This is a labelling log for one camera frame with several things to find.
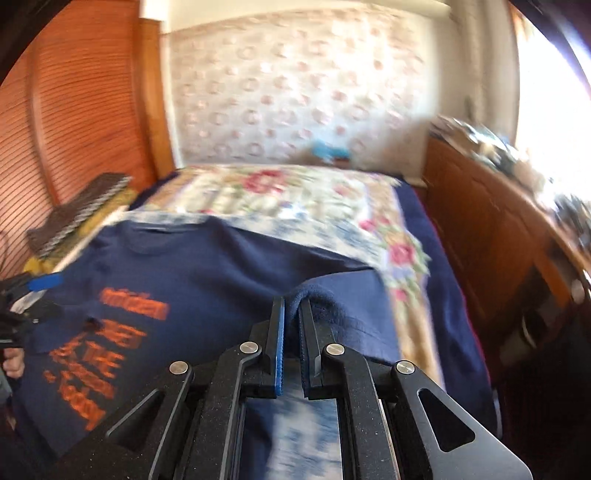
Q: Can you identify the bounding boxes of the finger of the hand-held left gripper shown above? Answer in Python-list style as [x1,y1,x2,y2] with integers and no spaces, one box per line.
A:
[18,271,64,309]

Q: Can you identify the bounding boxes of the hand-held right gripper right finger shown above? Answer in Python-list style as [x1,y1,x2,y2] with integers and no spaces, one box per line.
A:
[298,300,533,480]

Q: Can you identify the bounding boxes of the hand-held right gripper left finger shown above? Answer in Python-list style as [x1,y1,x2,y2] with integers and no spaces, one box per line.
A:
[46,296,285,480]

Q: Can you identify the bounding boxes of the navy t-shirt orange print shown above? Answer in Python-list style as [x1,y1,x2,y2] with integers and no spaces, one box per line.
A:
[11,217,403,462]

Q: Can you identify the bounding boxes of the person's left hand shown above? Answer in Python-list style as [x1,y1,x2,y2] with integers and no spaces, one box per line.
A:
[2,346,27,380]

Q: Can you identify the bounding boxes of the white folded cloth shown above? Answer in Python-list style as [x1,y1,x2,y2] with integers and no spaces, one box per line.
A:
[48,208,131,274]

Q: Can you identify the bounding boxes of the pink floral quilt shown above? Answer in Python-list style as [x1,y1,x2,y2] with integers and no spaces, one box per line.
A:
[139,164,446,391]

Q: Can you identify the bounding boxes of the wooden slatted wardrobe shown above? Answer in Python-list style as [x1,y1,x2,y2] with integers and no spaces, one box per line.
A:
[0,0,177,280]

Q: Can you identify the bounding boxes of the blue box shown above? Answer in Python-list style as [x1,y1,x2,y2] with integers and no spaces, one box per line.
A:
[310,140,352,165]

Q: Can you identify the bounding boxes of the grey cylinder container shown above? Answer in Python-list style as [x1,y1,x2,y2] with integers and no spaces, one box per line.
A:
[501,308,546,366]

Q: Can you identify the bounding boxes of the wooden dresser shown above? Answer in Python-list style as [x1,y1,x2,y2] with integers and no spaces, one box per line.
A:
[421,136,591,386]

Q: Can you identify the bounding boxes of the white curtain pink circles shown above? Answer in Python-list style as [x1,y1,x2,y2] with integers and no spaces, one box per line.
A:
[167,8,465,171]

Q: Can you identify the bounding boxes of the clutter on dresser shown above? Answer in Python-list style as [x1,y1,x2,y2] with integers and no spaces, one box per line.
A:
[428,113,591,224]

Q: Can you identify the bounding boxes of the bright window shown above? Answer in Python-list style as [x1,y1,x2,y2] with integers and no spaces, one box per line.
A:
[512,0,591,185]

